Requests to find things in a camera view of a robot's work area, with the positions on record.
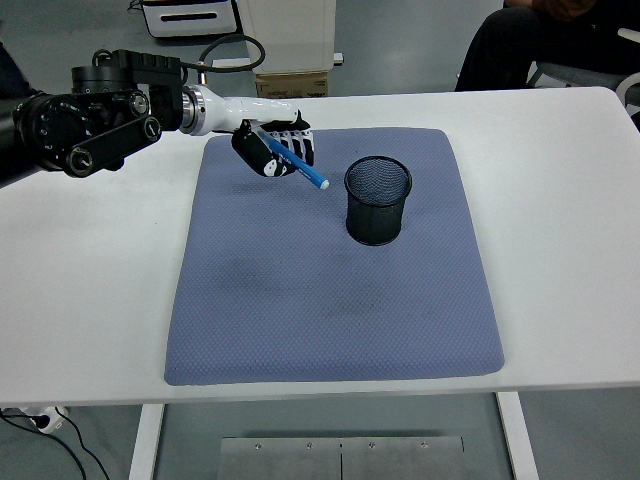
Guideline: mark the white table leg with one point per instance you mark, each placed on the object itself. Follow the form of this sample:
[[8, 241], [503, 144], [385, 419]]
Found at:
[[145, 445], [517, 440]]

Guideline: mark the brown cardboard box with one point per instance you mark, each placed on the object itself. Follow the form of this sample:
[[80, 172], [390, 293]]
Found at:
[[290, 85]]

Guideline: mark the black mesh pen holder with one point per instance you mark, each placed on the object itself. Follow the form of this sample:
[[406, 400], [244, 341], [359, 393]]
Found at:
[[375, 225]]

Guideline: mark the white grey chair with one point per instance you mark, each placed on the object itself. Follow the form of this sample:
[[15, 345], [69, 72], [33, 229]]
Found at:
[[585, 75]]

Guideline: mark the white upright panel stand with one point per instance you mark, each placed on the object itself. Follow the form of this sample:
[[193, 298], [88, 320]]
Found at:
[[295, 35]]

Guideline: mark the white power strip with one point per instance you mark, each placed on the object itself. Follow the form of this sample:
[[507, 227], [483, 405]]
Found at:
[[47, 422]]

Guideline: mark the person seated in dark trousers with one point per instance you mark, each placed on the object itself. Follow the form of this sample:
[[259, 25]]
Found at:
[[500, 45]]

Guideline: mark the person in dark trousers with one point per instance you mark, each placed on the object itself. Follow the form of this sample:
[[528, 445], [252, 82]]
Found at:
[[10, 75]]

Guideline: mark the white appliance with black slot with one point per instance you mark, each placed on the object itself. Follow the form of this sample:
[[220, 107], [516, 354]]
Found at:
[[190, 25]]

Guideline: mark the white stand base bar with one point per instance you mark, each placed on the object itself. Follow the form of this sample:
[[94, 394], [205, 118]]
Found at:
[[338, 58]]

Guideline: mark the blue textured mat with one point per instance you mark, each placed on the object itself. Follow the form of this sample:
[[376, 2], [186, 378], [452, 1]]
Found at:
[[300, 300]]

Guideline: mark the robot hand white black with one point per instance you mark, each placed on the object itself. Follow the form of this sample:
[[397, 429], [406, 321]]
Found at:
[[240, 112]]

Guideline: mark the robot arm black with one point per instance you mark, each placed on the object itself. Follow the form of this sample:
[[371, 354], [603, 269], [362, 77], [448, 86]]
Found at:
[[50, 130]]

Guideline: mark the blue marker pen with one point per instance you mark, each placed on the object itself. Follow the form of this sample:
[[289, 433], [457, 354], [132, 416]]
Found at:
[[312, 176]]

